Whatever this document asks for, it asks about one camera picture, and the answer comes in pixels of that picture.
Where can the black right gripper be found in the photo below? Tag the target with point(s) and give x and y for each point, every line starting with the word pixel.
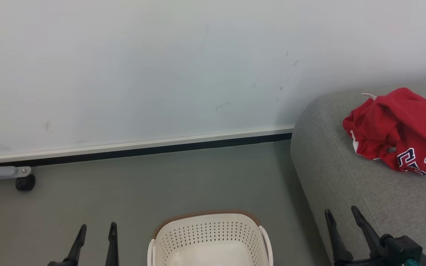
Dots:
pixel 361 263

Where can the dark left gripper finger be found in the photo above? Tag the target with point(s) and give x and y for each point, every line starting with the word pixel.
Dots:
pixel 112 247
pixel 77 247

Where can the red jersey with navy letters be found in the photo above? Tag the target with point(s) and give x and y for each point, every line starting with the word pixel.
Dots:
pixel 420 122

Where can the cream perforated plastic laundry basket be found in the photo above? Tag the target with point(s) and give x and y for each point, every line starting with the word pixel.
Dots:
pixel 209 232

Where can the grey fabric sofa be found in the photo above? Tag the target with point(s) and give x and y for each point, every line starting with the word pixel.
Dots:
pixel 346 184

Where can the black caster wheel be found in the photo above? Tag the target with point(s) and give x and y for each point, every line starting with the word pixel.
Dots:
pixel 25 183

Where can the white and black baseboard strip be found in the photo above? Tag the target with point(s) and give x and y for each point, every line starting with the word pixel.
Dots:
pixel 124 147

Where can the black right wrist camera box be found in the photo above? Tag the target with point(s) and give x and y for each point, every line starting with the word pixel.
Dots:
pixel 401 247

